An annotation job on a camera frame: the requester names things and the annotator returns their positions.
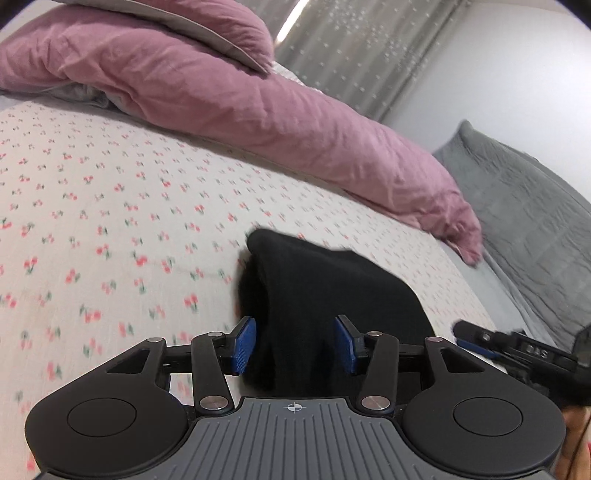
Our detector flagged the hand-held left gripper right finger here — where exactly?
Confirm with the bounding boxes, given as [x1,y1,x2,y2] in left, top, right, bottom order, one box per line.
[335,314,491,414]

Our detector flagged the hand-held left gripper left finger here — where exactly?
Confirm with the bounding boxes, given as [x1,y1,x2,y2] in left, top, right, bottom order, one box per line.
[106,316,257,416]

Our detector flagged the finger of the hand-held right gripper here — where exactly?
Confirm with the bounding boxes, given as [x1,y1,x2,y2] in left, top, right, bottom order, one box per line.
[452,321,509,361]

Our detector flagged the black pants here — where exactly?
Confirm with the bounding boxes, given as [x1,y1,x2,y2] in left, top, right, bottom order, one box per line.
[235,228,437,400]

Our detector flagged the grey pillow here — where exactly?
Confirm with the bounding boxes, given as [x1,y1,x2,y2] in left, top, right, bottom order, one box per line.
[433,120,591,352]

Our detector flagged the floral bed sheet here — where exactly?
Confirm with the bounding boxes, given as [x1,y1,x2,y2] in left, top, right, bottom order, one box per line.
[0,95,509,480]

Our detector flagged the pink duvet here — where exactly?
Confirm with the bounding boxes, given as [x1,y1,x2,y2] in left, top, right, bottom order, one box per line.
[0,0,485,267]

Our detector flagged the grey dotted curtain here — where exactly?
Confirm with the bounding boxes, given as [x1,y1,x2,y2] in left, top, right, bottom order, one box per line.
[274,0,468,123]

